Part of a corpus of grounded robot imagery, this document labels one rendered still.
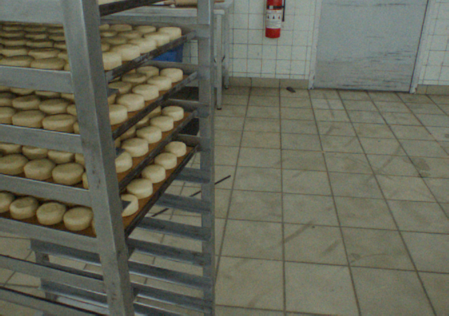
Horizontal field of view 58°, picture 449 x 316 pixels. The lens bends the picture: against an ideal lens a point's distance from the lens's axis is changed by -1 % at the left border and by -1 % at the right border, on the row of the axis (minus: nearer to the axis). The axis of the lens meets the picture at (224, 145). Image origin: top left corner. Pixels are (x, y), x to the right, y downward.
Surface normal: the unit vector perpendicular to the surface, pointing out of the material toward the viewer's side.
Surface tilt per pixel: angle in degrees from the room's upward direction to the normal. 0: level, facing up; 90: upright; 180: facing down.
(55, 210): 0
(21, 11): 90
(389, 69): 90
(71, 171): 0
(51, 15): 90
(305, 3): 90
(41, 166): 0
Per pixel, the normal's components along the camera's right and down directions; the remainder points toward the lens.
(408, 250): 0.00, -0.90
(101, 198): -0.28, 0.41
